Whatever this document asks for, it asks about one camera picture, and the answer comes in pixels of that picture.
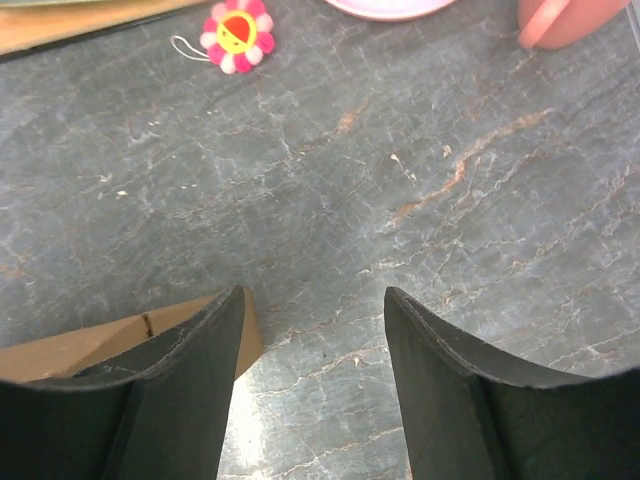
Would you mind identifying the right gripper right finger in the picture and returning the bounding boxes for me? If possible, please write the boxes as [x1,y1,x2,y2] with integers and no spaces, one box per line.
[384,287,639,479]

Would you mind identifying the pink mug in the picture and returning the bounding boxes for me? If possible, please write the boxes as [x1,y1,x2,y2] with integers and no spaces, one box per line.
[517,0,630,50]

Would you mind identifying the pink plate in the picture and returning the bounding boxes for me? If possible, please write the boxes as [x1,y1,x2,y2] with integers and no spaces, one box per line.
[326,0,455,22]

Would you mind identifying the brown cardboard box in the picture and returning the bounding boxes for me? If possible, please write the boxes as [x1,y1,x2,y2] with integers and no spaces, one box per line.
[0,289,265,384]

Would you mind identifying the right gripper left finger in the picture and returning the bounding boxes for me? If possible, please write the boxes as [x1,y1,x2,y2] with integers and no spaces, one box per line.
[1,286,246,479]

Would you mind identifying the black wire wooden shelf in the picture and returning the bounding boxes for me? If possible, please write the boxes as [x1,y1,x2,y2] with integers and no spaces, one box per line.
[1,0,204,62]

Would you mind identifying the pink flower plush keychain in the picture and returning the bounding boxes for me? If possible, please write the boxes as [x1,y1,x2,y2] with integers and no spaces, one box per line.
[170,0,275,75]

